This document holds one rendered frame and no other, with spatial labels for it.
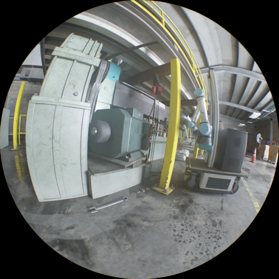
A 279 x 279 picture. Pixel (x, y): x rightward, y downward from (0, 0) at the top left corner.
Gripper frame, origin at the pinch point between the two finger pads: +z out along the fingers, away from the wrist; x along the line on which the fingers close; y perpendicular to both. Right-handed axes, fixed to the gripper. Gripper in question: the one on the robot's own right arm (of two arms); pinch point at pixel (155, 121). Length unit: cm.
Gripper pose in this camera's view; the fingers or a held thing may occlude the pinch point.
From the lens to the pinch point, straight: 156.6
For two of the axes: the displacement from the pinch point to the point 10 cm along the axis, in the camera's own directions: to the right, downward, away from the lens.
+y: -1.1, 9.9, 0.8
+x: -0.8, -0.8, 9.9
